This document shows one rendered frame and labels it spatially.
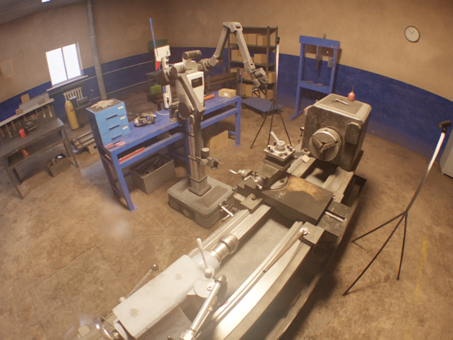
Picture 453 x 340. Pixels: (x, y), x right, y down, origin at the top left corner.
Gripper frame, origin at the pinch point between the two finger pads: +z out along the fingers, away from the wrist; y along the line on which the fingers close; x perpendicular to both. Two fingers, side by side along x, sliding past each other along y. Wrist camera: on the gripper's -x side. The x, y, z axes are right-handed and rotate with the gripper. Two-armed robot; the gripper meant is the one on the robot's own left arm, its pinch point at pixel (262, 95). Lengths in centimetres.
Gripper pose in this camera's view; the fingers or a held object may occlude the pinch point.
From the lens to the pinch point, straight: 192.4
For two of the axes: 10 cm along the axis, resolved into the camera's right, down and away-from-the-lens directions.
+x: -6.8, 1.2, 7.2
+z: 4.1, 8.7, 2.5
